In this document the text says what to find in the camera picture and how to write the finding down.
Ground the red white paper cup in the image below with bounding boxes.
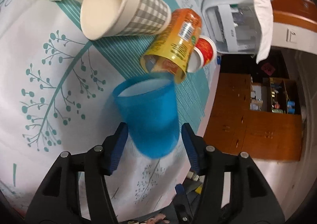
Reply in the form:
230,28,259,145
186,35,217,73

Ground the orange yellow plastic cup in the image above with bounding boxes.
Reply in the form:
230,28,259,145
140,8,202,83

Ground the white plastic storage box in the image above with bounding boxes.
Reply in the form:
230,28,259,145
201,0,262,55

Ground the white cloth on box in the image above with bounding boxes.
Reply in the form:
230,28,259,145
253,0,273,64

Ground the wooden cabinet with shelves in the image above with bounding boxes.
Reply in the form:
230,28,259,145
203,73,302,161

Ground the grey checkered paper cup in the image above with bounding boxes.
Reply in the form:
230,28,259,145
80,0,171,41

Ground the blue plastic cup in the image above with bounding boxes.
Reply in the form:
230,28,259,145
113,73,180,159

